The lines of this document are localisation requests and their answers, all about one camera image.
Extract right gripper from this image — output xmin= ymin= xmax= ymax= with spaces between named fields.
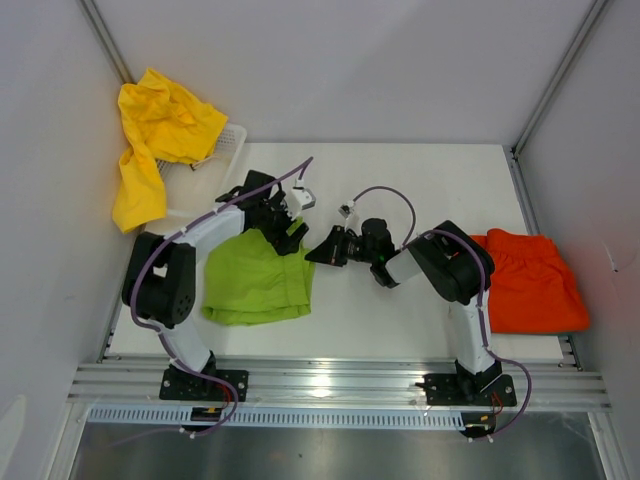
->
xmin=306 ymin=224 xmax=377 ymax=266

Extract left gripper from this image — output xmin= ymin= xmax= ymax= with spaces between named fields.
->
xmin=257 ymin=191 xmax=308 ymax=256

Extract lime green shorts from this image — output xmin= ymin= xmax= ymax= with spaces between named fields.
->
xmin=201 ymin=229 xmax=315 ymax=326

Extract orange shorts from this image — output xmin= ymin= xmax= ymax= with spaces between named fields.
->
xmin=472 ymin=228 xmax=590 ymax=335

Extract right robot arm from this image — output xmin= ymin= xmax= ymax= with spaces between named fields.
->
xmin=305 ymin=218 xmax=502 ymax=404

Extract yellow shorts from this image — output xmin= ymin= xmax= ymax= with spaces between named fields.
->
xmin=112 ymin=68 xmax=228 ymax=234

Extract white plastic basket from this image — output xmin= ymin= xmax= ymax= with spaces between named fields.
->
xmin=157 ymin=123 xmax=247 ymax=222

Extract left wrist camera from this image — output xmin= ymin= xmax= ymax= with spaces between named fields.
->
xmin=286 ymin=187 xmax=316 ymax=219

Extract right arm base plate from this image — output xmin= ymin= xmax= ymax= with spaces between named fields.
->
xmin=414 ymin=373 xmax=517 ymax=407

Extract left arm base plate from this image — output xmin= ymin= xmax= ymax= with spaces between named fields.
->
xmin=158 ymin=368 xmax=250 ymax=402

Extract aluminium mounting rail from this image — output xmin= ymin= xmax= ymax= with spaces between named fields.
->
xmin=67 ymin=355 xmax=612 ymax=412

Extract slotted cable duct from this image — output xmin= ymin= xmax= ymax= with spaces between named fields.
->
xmin=87 ymin=404 xmax=464 ymax=431

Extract left aluminium frame post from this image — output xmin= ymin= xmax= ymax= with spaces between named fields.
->
xmin=77 ymin=0 xmax=134 ymax=84

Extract aluminium frame post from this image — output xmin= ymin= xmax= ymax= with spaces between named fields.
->
xmin=77 ymin=0 xmax=134 ymax=84
xmin=510 ymin=0 xmax=614 ymax=161

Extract right aluminium frame post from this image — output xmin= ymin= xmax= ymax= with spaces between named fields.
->
xmin=510 ymin=0 xmax=614 ymax=161

